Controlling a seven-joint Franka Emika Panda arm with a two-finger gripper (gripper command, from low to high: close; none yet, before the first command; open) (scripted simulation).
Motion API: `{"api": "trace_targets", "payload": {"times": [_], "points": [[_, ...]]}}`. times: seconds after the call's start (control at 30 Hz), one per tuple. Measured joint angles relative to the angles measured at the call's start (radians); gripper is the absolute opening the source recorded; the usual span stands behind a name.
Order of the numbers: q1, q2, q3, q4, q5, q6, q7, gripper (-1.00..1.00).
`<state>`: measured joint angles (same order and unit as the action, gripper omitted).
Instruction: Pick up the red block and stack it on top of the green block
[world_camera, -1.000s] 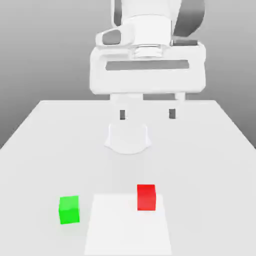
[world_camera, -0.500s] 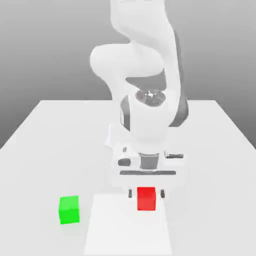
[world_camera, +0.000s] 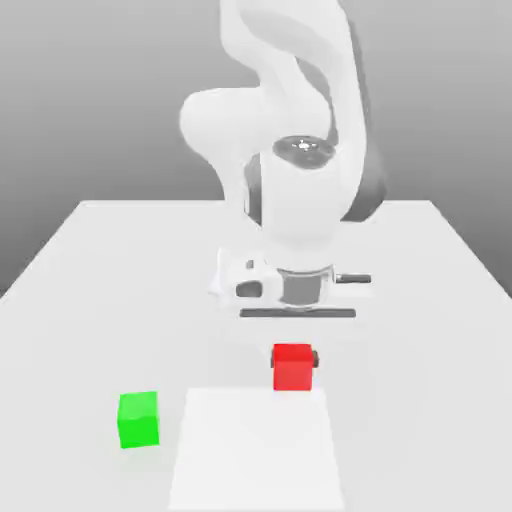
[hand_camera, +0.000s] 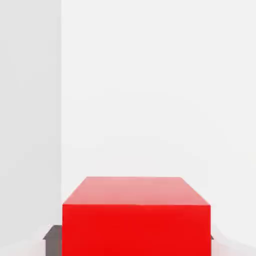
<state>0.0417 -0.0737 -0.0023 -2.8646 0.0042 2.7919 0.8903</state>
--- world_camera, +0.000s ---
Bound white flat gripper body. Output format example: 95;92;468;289
238;306;358;326

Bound small red cube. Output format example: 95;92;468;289
272;342;314;392

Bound small green cube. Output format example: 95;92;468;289
117;390;161;450

